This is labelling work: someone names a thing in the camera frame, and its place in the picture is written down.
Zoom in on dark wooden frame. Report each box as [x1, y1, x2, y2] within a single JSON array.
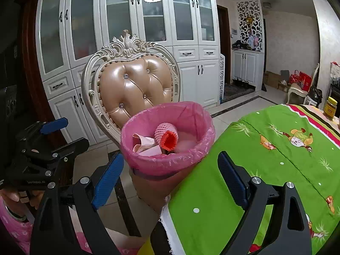
[[20, 0, 57, 141]]

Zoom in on green printed tablecloth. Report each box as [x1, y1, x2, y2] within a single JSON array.
[[159, 103, 340, 255]]

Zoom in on person's pink pajama leg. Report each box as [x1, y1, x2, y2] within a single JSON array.
[[74, 228, 149, 255]]

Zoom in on person's left forearm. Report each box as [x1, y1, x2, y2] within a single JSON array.
[[0, 207, 34, 255]]

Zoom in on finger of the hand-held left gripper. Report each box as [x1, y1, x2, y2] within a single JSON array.
[[14, 118, 69, 152], [24, 138, 90, 176]]

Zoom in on brown cardboard box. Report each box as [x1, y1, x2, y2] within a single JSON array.
[[263, 71, 281, 87]]

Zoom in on white lattice screen over cabinet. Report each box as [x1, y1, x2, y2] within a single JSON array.
[[237, 0, 263, 51]]

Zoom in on large red gift bag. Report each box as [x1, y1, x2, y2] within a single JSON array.
[[297, 72, 312, 92]]

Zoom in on ornate tan leather chair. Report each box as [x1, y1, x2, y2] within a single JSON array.
[[81, 29, 181, 149]]

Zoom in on trash bin with pink liner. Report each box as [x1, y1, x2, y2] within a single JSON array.
[[121, 101, 216, 213]]

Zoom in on pink orange foam fruit net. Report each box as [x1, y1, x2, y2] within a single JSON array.
[[154, 122, 179, 150]]

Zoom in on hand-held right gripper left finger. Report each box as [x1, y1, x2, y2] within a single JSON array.
[[30, 152, 125, 255]]

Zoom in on dark entrance rug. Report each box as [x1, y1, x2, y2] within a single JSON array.
[[222, 84, 255, 103]]

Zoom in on black bag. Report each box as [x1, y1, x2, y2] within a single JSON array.
[[308, 85, 323, 102]]

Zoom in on person's left hand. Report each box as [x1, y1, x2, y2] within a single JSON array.
[[0, 187, 44, 218]]

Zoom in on white glass door cabinet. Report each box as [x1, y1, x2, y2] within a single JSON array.
[[34, 0, 221, 149]]

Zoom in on white ornate dining chair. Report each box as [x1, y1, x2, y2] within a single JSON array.
[[286, 63, 321, 105]]

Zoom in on shoes under shoe cabinet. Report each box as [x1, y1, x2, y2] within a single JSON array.
[[232, 78, 250, 88]]

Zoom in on shoes on shoe cabinet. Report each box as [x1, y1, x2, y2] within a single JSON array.
[[232, 40, 262, 51]]

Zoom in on narrow white lattice panel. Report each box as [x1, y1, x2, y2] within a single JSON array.
[[219, 54, 226, 103]]

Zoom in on dark wooden door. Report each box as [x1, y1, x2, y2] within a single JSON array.
[[216, 4, 231, 85]]

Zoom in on white shoe cabinet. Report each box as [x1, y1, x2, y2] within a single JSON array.
[[231, 48, 265, 92]]

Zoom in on black piano with lace cover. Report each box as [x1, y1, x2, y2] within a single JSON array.
[[329, 62, 340, 85]]

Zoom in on open cardboard box grey flap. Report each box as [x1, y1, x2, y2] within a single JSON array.
[[278, 70, 291, 89]]

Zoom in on yellow label glass jar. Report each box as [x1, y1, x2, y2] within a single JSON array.
[[323, 96, 338, 120]]

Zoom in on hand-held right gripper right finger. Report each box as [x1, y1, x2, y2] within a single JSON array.
[[217, 151, 312, 255]]

